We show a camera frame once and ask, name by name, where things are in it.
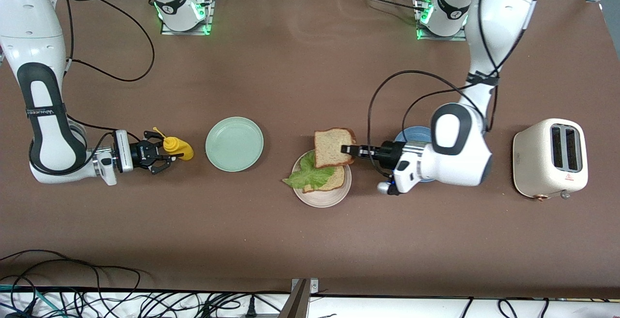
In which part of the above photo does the dark crust bread slice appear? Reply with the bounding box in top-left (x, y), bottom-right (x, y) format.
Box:
top-left (314, 127), bottom-right (357, 169)

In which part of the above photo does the yellow mustard squeeze bottle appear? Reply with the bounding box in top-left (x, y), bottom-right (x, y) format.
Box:
top-left (153, 127), bottom-right (195, 162)

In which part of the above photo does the light crust bread slice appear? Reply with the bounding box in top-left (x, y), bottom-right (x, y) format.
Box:
top-left (303, 165), bottom-right (346, 194)

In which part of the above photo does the green lettuce leaf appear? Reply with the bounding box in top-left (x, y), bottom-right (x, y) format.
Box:
top-left (282, 151), bottom-right (336, 190)

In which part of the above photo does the blue plate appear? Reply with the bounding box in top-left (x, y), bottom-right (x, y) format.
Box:
top-left (394, 125), bottom-right (434, 183)

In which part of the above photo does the beige plate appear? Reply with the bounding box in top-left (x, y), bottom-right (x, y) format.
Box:
top-left (291, 149), bottom-right (352, 210)

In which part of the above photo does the mint green plate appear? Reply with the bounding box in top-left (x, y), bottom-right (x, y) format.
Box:
top-left (205, 116), bottom-right (264, 172)

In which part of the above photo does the white toaster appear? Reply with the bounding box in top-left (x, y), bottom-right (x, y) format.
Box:
top-left (512, 118), bottom-right (589, 201)

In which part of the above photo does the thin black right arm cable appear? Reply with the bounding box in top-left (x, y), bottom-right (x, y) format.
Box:
top-left (28, 114), bottom-right (142, 176)

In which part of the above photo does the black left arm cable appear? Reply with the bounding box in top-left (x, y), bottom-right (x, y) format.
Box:
top-left (366, 0), bottom-right (541, 179)

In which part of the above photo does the long black looped cable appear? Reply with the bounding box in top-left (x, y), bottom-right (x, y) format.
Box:
top-left (0, 249), bottom-right (141, 304)

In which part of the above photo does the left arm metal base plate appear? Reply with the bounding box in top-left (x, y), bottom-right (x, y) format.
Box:
top-left (414, 0), bottom-right (468, 42)

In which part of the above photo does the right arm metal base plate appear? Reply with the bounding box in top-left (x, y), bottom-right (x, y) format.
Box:
top-left (160, 0), bottom-right (216, 35)

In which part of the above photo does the grey metal bracket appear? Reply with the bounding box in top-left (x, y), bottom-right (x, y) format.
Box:
top-left (279, 278), bottom-right (320, 318)

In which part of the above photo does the teal cable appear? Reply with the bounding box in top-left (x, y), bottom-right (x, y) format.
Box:
top-left (0, 284), bottom-right (66, 318)

